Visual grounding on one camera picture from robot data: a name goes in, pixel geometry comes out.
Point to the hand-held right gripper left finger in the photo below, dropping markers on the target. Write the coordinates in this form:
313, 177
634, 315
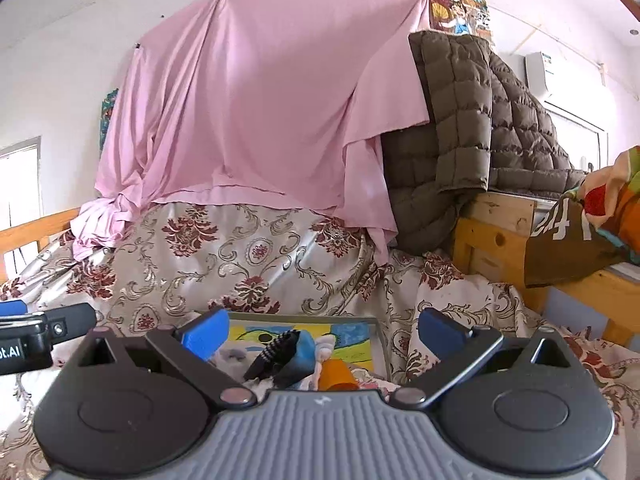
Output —
205, 332

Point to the light blue panel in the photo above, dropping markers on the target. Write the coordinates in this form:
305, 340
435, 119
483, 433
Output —
575, 310

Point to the blue cloth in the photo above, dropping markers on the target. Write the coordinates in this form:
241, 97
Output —
300, 360

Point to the white air conditioner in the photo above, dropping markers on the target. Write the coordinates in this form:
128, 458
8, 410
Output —
542, 72

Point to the black striped sock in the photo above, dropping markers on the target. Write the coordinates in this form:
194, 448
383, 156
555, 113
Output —
272, 352

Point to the yellow cartoon towel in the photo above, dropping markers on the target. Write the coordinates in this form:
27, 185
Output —
345, 345

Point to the orange bottle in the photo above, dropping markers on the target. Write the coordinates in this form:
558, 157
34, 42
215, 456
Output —
335, 375

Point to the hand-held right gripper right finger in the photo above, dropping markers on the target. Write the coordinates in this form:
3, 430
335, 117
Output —
442, 332

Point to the colourful wall poster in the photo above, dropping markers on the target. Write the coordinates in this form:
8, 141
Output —
465, 10

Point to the window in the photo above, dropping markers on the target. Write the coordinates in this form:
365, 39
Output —
20, 195

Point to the dark brown printed cloth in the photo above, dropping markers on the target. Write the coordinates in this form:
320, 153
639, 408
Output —
560, 255

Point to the wooden bed rail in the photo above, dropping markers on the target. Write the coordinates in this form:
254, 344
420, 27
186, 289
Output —
30, 232

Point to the pink hanging sheet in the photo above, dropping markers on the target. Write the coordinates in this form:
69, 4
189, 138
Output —
260, 100

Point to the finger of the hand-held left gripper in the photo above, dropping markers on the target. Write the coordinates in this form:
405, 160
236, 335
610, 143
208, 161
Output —
72, 322
12, 308

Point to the teal wall poster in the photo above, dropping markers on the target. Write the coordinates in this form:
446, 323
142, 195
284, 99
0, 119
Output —
109, 120

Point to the floral satin blanket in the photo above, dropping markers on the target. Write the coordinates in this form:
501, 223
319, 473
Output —
250, 260

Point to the brown quilted jacket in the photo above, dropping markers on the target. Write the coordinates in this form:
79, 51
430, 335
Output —
465, 125

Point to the wooden bunk bed frame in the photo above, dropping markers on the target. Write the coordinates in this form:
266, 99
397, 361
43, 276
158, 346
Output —
495, 240

